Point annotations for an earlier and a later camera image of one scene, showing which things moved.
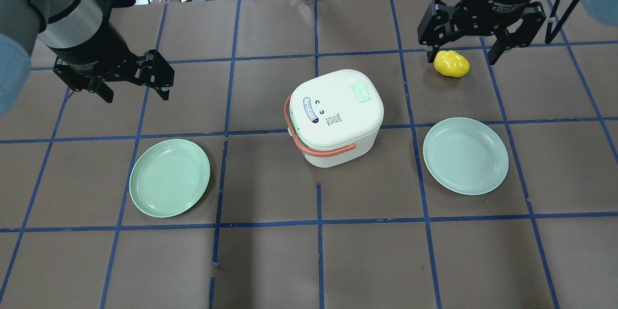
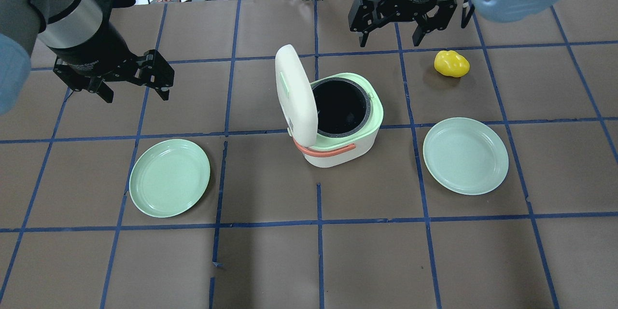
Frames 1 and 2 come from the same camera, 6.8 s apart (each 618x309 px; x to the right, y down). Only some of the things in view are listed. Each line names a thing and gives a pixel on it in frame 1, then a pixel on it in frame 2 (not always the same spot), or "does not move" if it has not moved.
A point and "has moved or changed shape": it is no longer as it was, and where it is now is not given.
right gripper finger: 433,27 -> 361,17
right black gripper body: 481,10 -> 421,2
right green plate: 467,156 does not move
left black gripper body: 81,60 does not move
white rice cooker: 334,117 has moved or changed shape
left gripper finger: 160,73 does not move
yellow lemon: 451,63 does not move
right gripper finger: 532,18 -> 438,18
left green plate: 168,177 does not move
